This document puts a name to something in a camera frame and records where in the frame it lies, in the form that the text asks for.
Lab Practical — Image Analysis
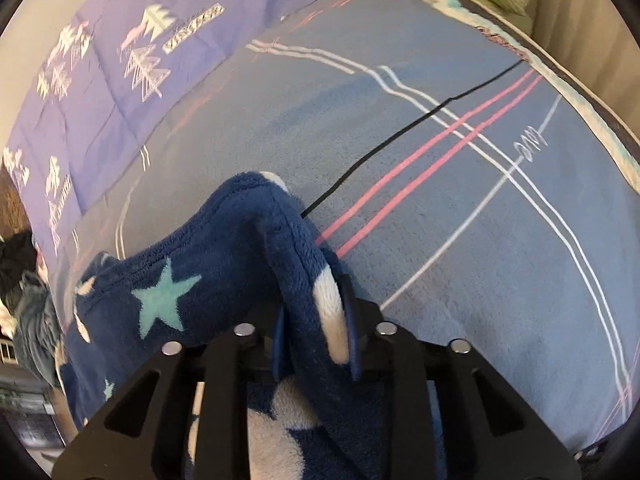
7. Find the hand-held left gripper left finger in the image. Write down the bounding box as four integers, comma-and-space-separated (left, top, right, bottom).
51, 307, 287, 480

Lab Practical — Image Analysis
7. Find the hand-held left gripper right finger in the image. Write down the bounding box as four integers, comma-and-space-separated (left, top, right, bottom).
340, 275, 584, 480

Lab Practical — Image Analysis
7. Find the navy star-print fleece jacket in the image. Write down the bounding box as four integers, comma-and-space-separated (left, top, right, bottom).
55, 171, 441, 480

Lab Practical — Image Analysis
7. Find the black clothes pile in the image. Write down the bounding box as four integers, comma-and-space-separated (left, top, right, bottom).
0, 230, 41, 311

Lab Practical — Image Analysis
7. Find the blue striped bed sheet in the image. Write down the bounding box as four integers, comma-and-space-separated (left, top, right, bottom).
50, 0, 640, 456

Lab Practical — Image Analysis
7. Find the teal fleece blanket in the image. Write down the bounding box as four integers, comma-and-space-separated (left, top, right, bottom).
12, 270, 66, 391

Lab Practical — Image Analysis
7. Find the purple tree-print blanket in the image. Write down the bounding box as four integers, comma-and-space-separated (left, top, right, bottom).
0, 0, 401, 271

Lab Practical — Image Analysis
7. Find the dark-edged mattress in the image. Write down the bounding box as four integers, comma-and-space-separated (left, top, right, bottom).
395, 0, 640, 191

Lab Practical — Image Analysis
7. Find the beige curtain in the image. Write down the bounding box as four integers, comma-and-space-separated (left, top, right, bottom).
530, 0, 640, 126

